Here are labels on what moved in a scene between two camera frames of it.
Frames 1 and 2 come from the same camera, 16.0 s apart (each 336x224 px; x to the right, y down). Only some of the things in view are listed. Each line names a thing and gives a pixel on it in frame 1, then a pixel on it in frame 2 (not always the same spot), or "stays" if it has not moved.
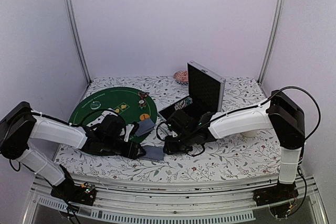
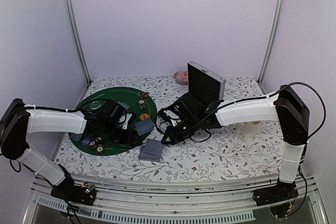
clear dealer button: (95, 105) stays
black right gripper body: (184, 145) to (191, 126)
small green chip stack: (142, 104) stays
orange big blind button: (143, 116) stays
